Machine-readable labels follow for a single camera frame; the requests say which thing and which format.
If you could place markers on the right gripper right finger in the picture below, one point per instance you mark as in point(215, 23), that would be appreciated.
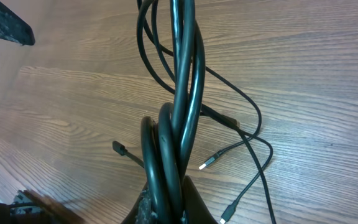
point(195, 210)

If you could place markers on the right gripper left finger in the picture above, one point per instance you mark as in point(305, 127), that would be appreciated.
point(142, 211)

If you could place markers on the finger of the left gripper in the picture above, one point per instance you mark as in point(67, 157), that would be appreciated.
point(13, 28)

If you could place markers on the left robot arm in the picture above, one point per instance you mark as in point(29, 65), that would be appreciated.
point(29, 206)

